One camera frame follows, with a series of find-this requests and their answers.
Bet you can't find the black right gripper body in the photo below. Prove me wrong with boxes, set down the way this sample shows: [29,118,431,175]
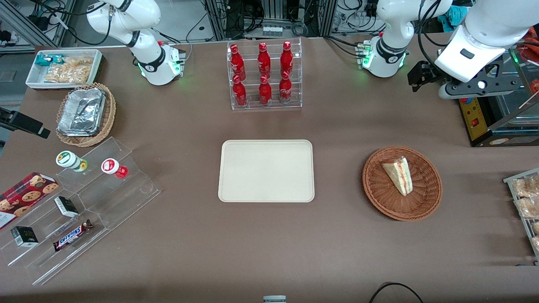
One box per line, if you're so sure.
[0,107,44,136]

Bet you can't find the triangle sandwich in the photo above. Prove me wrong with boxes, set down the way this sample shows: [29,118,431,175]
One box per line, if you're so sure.
[381,156,414,197]

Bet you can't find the light wicker basket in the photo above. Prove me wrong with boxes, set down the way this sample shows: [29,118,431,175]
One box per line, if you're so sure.
[56,82,117,148]

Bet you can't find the tray with pastry bags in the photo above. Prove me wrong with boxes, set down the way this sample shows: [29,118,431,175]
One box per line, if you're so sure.
[503,168,539,266]

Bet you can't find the brown wicker basket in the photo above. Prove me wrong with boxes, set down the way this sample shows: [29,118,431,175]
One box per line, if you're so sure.
[362,146,443,222]

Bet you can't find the beige plastic tray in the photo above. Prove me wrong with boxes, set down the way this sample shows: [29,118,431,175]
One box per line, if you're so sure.
[218,139,315,203]

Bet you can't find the glass cabinet with yellow panel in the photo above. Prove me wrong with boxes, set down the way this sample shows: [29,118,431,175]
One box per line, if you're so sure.
[458,40,539,147]

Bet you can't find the green lid yogurt cup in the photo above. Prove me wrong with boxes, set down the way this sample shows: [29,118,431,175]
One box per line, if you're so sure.
[56,150,88,173]

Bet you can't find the white plastic bin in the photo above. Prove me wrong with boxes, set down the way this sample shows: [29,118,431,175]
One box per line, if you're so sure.
[26,49,103,90]

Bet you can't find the stacked aluminium foil trays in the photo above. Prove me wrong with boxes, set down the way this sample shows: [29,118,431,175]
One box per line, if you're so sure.
[57,87,106,137]

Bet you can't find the teal cloth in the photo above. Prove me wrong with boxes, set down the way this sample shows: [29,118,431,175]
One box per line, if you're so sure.
[437,6,469,32]

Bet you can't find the red tartan cookie box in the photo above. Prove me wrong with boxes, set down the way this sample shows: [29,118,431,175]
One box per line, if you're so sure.
[0,171,59,230]

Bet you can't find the bagged cracker snacks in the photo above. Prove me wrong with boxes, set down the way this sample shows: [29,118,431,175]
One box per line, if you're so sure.
[44,56,93,84]

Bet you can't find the red lid yogurt cup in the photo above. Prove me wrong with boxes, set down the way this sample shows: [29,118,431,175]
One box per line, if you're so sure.
[101,158,128,179]

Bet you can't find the black box with white label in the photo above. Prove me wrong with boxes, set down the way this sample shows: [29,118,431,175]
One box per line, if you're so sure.
[54,196,80,218]

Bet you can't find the clear acrylic stepped shelf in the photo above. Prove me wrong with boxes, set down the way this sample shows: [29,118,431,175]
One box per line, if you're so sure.
[0,136,162,286]

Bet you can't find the small black chocolate box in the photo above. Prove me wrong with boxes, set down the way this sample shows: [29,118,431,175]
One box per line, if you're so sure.
[11,226,39,247]

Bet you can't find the Snickers chocolate bar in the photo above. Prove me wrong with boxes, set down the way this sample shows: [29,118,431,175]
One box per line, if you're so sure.
[53,219,94,252]

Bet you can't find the bagged bread pack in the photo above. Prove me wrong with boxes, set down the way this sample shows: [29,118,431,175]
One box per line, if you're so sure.
[514,197,539,219]
[511,174,539,199]

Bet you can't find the red cola bottle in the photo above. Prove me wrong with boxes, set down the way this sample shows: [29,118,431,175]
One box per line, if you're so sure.
[280,41,294,78]
[257,42,272,79]
[230,44,246,81]
[232,75,248,107]
[258,75,273,106]
[279,70,293,104]

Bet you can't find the clear acrylic bottle rack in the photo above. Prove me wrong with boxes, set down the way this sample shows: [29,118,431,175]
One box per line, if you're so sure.
[227,37,303,111]

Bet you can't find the black cable loop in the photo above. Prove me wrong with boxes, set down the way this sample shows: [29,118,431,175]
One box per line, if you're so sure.
[369,282,424,303]

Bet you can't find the aluminium frame rack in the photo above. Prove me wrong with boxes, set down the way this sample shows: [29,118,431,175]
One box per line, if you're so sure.
[205,0,340,40]

